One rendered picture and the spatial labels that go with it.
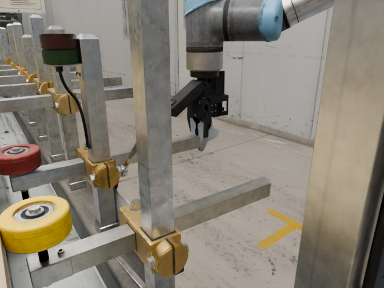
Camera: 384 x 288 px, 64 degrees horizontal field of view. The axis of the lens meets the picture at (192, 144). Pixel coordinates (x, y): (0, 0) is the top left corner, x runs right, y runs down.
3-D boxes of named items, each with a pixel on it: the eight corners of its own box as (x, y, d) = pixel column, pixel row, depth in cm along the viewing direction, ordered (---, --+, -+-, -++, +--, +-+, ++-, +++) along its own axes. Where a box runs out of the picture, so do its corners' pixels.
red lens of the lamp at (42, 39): (73, 47, 58) (71, 34, 57) (82, 48, 53) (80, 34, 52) (38, 47, 55) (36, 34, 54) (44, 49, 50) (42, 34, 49)
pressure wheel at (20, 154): (44, 188, 67) (35, 138, 63) (52, 204, 61) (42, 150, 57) (2, 199, 63) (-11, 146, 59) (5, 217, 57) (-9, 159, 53)
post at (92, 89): (114, 246, 74) (92, 33, 58) (119, 255, 71) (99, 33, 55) (100, 252, 72) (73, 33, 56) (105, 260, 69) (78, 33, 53)
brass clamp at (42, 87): (52, 91, 110) (50, 76, 108) (60, 97, 99) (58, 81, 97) (32, 93, 106) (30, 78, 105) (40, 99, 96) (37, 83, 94)
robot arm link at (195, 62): (200, 53, 70) (177, 51, 77) (200, 75, 71) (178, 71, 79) (230, 51, 74) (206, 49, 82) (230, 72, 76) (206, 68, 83)
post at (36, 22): (62, 159, 111) (40, 15, 95) (64, 162, 108) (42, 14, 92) (52, 162, 109) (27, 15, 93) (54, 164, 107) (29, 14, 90)
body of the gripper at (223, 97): (228, 117, 81) (230, 70, 77) (202, 123, 76) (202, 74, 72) (211, 111, 87) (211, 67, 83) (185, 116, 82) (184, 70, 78)
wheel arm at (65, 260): (258, 193, 65) (259, 175, 64) (270, 200, 63) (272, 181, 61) (30, 280, 42) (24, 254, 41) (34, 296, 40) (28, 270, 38)
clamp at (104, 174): (99, 164, 74) (97, 144, 72) (121, 186, 63) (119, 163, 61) (75, 169, 71) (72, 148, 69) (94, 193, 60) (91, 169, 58)
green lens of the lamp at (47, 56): (75, 60, 59) (73, 48, 58) (84, 63, 54) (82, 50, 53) (40, 62, 55) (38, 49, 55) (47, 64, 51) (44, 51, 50)
